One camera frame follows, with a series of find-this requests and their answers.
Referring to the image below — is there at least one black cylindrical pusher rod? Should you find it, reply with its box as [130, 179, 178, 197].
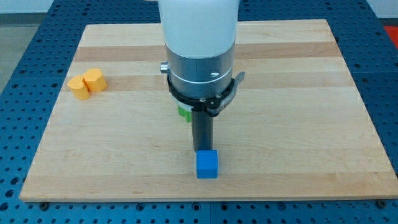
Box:
[191, 111, 213, 152]

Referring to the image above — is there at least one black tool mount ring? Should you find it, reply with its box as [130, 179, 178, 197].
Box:
[167, 72, 245, 117]

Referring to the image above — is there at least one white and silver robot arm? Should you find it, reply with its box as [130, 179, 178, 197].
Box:
[158, 0, 244, 152]

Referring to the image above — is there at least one blue cube block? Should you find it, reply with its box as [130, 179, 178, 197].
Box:
[196, 150, 218, 179]

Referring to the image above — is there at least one green block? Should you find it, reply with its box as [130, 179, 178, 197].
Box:
[177, 105, 192, 123]

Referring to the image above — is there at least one yellow hexagon block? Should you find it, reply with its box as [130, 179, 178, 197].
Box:
[83, 68, 108, 92]

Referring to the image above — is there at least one yellow half-round block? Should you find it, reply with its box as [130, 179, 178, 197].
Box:
[67, 75, 90, 100]

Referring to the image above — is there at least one wooden board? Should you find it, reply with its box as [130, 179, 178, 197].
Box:
[19, 19, 397, 202]

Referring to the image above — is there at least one red object at edge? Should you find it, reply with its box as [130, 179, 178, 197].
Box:
[384, 26, 398, 48]

